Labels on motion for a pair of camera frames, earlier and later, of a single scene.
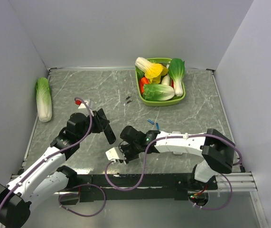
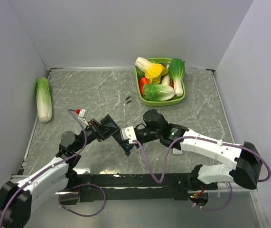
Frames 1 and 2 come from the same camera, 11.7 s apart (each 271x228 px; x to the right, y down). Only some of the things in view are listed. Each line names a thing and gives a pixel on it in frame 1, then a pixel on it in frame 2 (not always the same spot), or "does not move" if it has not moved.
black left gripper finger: (101, 113) -> (108, 121)
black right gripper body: (131, 151) -> (146, 135)
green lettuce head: (154, 92) does not move
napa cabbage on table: (44, 99) does not move
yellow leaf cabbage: (153, 71) does not move
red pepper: (143, 81) does not move
